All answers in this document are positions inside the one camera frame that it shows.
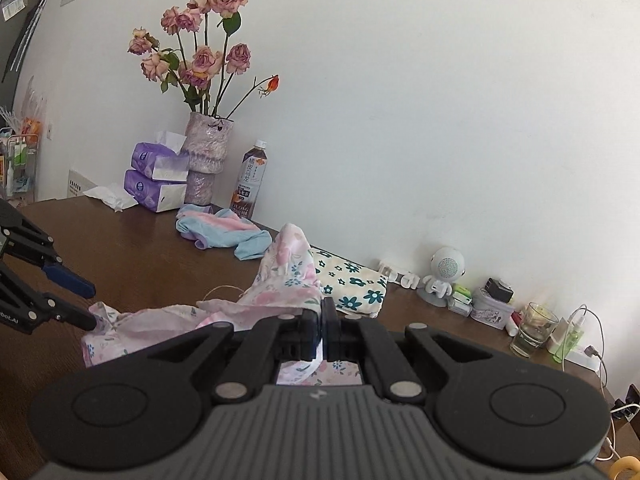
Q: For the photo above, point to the orange rosebud stem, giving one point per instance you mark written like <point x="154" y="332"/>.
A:
<point x="272" y="82"/>

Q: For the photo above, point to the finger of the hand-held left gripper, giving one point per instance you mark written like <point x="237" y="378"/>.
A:
<point x="50" y="307"/>
<point x="70" y="282"/>

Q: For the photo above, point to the white pink tube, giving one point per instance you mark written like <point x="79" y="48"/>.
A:
<point x="514" y="325"/>

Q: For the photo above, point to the clear drinking glass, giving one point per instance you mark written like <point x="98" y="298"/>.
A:
<point x="532" y="332"/>

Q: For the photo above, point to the white robot figure speaker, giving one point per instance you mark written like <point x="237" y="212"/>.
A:
<point x="447" y="265"/>

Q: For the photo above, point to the crumpled white tissue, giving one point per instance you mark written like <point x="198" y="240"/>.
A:
<point x="110" y="195"/>

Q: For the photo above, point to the brown tea bottle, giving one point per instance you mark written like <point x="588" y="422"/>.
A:
<point x="247" y="180"/>

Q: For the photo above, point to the purple textured vase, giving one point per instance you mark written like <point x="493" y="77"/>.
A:
<point x="205" y="155"/>

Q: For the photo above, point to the white power adapter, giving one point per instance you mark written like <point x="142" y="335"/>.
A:
<point x="580" y="358"/>

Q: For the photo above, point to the open purple tissue pack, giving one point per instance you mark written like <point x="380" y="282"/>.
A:
<point x="150" y="157"/>

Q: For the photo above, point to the dark grey refrigerator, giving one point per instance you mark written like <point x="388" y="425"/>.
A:
<point x="15" y="35"/>

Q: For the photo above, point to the white wall box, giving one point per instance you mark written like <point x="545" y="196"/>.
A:
<point x="77" y="185"/>

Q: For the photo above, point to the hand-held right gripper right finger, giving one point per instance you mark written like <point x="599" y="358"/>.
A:
<point x="345" y="340"/>

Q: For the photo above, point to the grey tin box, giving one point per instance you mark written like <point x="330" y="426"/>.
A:
<point x="490" y="312"/>

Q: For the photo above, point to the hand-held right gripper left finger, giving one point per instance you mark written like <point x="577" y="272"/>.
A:
<point x="305" y="335"/>

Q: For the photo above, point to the green spray bottle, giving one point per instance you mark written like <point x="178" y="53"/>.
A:
<point x="570" y="340"/>

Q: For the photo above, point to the small white box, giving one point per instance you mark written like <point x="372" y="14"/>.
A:
<point x="459" y="306"/>

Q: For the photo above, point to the white power strip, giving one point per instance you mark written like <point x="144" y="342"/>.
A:
<point x="395" y="272"/>

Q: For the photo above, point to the folded cream teal-flower cloth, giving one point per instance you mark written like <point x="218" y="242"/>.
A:
<point x="350" y="280"/>

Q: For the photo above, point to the pink floral dress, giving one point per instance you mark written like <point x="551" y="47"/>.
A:
<point x="280" y="280"/>

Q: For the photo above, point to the pastel pink blue garment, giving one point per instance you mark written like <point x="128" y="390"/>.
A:
<point x="220" y="232"/>

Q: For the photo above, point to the small green box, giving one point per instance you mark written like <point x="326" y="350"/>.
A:
<point x="462" y="292"/>

